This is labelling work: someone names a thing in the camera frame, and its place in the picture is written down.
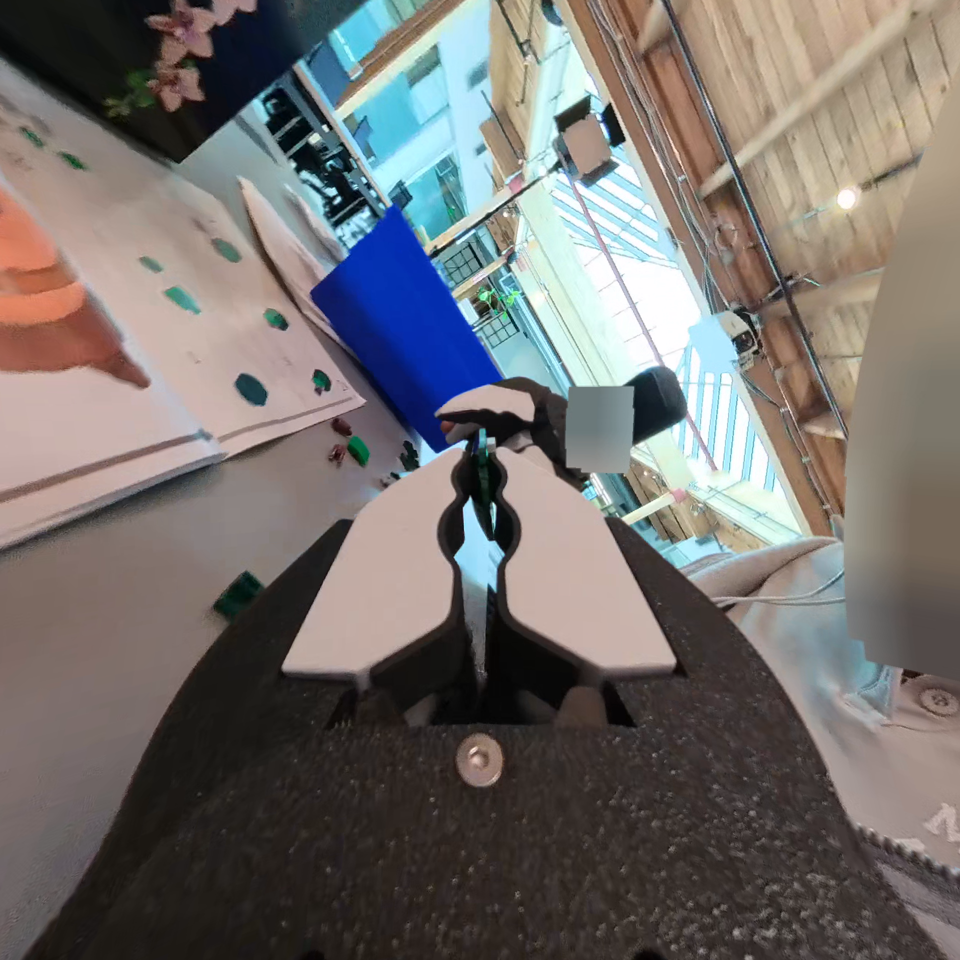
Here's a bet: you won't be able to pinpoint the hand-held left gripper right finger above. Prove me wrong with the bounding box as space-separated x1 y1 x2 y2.
483 448 680 725

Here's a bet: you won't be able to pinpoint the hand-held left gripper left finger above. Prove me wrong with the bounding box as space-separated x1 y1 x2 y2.
282 448 481 725

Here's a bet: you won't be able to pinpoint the green leaf brick piece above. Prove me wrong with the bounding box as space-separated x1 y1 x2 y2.
466 427 500 541

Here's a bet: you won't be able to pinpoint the green potted plant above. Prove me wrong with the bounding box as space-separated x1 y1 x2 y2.
472 281 526 316

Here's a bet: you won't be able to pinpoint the blue plastic bin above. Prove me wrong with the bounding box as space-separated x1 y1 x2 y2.
309 204 505 453

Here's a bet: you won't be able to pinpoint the dark green smooth tile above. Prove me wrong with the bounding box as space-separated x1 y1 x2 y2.
212 570 264 620

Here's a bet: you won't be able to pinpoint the person in beige hoodie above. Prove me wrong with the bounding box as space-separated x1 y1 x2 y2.
686 534 960 960

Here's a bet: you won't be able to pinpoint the white paper bag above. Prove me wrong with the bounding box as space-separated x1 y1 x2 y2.
238 176 354 354

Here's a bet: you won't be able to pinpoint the studio light panel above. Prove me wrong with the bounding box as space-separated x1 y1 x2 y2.
551 97 627 185

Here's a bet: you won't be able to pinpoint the open instruction booklet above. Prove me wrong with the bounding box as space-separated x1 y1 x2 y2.
0 56 369 549

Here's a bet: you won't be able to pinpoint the dark orchid set box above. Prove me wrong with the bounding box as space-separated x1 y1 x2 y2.
0 0 369 162

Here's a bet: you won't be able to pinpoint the white ceiling camera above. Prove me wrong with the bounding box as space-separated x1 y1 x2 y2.
712 306 766 369

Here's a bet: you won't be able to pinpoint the thin white cable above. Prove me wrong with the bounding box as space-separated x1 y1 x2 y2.
712 591 850 609

